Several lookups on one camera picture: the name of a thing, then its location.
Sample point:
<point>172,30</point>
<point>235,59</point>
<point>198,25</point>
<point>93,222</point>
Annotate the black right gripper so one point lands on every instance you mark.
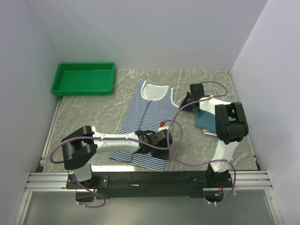
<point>184,101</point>

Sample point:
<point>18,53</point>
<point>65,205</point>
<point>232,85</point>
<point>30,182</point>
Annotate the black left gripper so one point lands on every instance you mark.
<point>164,155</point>

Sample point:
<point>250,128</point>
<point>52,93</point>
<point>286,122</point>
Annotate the teal tank top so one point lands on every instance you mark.
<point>205,120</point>

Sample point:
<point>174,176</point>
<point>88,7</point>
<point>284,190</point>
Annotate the navy white striped tank top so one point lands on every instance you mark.
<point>150,105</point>

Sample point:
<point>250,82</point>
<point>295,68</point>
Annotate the black white striped tank top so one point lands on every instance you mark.
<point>209,133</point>

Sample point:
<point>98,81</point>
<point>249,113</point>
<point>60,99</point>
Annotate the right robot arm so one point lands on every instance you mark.
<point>226,120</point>

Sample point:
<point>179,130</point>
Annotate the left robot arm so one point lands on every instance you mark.
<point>80,146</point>

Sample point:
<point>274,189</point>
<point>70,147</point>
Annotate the black base beam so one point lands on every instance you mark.
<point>153,184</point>

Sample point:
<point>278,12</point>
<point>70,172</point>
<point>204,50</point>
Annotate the green plastic bin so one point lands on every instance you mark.
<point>84,79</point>

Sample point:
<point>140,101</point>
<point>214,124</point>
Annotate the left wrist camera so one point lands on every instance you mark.
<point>163,126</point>

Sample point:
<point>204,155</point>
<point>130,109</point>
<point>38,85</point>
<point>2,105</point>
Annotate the aluminium rail frame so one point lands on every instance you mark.
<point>46,201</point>

